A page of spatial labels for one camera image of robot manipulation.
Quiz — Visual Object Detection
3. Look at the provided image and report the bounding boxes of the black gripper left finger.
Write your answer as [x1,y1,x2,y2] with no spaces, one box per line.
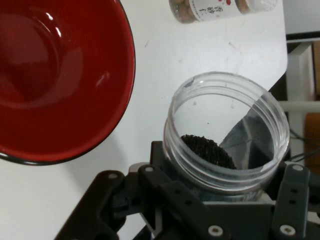
[53,140,233,240]

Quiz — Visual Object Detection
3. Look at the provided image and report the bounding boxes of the clear plastic jar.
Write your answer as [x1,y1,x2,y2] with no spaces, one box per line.
[163,71,291,202]

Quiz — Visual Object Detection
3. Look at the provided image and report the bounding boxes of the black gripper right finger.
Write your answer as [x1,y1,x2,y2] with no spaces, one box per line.
[249,142,320,240]

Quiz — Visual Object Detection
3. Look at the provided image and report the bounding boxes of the white shelf unit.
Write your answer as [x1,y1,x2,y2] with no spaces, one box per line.
[286,40,320,101]

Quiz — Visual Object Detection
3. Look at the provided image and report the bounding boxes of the brown cardboard box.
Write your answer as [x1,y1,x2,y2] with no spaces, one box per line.
[304,113,320,141]

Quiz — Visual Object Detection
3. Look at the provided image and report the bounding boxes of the white slanted tube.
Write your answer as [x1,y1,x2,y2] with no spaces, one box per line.
[277,100,320,113]

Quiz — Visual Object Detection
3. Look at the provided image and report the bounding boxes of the red bowl with black rim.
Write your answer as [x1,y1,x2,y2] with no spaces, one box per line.
[0,0,137,167]

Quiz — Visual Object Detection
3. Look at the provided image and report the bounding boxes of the nut jar with white lid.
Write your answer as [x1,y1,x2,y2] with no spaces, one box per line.
[168,0,280,25]

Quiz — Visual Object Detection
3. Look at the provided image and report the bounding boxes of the black seeds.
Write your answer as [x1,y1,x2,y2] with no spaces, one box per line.
[179,134,238,170]

